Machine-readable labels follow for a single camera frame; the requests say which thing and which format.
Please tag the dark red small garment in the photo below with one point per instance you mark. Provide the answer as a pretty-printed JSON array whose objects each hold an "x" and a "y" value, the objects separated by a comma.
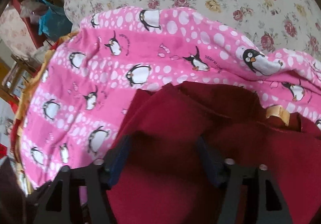
[{"x": 164, "y": 179}]

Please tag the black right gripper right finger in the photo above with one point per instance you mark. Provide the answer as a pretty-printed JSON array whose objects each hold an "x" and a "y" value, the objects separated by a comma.
[{"x": 246, "y": 194}]

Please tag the pink penguin print blanket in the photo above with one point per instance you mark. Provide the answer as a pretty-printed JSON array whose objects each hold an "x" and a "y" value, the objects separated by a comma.
[{"x": 71, "y": 111}]

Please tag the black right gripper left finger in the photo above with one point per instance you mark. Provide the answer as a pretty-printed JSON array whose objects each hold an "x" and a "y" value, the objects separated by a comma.
[{"x": 80, "y": 195}]

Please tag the teal blue bag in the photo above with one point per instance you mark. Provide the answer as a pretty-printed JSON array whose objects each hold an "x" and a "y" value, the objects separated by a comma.
[{"x": 54, "y": 23}]

